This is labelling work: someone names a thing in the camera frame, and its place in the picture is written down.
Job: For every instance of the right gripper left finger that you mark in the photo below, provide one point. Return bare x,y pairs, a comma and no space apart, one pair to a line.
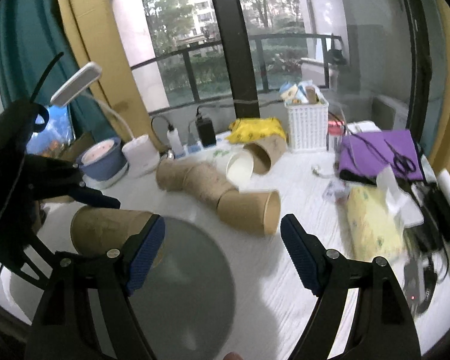
114,252

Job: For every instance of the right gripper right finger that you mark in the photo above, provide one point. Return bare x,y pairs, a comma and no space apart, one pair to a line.
319,268

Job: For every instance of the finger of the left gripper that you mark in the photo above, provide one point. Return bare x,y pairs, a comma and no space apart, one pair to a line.
48,178

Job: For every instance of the plain brown paper cup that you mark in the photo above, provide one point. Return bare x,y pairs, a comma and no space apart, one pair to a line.
136,235

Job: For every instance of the plain brown cup lying right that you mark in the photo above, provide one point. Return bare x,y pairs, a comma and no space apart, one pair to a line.
256,213

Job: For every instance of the brown cup with drawings left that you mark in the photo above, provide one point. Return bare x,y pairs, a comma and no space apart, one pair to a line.
170,174

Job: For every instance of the brown cup with drawings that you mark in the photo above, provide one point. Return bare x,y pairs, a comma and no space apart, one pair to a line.
206,184
170,174

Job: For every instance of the brown cup with drawings middle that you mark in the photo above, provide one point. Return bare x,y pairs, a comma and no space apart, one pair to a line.
206,184

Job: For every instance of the brown cup behind white cup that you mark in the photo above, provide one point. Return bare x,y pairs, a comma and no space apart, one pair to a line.
266,152

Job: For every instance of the white paper cup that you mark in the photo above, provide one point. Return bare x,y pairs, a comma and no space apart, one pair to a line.
236,165

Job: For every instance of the operator thumb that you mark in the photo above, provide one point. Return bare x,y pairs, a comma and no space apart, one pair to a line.
233,356

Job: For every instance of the cardboard box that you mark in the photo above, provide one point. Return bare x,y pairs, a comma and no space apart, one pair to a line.
77,147

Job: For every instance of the tablet screen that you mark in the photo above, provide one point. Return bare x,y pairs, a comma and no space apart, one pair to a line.
57,135

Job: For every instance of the white plate under bowl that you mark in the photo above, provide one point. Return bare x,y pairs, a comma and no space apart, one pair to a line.
105,184

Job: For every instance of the pink bowl inside blue bowl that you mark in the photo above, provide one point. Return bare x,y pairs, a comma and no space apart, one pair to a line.
97,151

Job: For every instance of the yellow tissue pack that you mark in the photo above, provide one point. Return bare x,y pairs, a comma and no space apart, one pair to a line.
374,231

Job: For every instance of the round grey glass mat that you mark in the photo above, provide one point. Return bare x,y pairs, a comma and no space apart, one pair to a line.
186,306

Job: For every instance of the white desk lamp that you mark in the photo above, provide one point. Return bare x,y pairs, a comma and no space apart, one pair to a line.
140,152

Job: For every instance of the purple cloth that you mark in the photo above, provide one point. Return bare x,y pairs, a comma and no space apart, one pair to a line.
363,156

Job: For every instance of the teal curtain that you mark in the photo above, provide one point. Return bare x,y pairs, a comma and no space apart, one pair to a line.
36,59

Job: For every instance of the white charger plug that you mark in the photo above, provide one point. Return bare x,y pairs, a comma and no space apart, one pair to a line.
175,142

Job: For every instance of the black scissors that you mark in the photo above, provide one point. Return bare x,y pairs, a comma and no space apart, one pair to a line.
401,163

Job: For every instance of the white woven basket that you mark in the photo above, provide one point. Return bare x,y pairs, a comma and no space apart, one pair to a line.
308,126

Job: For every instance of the black power adapter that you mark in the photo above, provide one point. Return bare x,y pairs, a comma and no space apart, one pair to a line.
206,131

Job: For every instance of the yellow plastic bag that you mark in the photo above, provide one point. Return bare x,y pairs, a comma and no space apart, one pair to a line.
253,129

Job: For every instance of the yellow curtain left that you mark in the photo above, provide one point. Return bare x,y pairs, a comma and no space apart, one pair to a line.
93,35

